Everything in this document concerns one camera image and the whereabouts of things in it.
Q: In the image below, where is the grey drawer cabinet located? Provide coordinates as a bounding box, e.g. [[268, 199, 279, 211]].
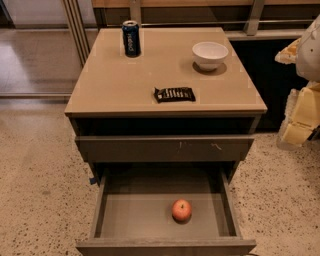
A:
[[64, 27, 268, 256]]

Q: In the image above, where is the metal railing frame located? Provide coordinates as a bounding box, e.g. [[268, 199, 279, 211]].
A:
[[60, 0, 320, 68]]

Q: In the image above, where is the blue tape piece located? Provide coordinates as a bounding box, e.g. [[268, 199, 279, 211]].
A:
[[89, 177, 97, 185]]

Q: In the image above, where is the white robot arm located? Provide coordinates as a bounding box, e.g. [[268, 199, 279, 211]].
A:
[[275, 15, 320, 150]]

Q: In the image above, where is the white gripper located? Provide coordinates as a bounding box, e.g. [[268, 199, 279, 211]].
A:
[[275, 38, 320, 145]]

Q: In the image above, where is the black snack bar wrapper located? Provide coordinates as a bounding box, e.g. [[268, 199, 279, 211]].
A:
[[154, 87, 196, 103]]

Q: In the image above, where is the white ceramic bowl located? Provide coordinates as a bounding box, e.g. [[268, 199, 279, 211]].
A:
[[192, 42, 229, 71]]

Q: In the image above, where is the blue pepsi soda can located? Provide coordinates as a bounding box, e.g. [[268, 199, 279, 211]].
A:
[[122, 20, 141, 57]]

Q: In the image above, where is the red apple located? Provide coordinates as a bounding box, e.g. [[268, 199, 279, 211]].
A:
[[171, 199, 192, 222]]

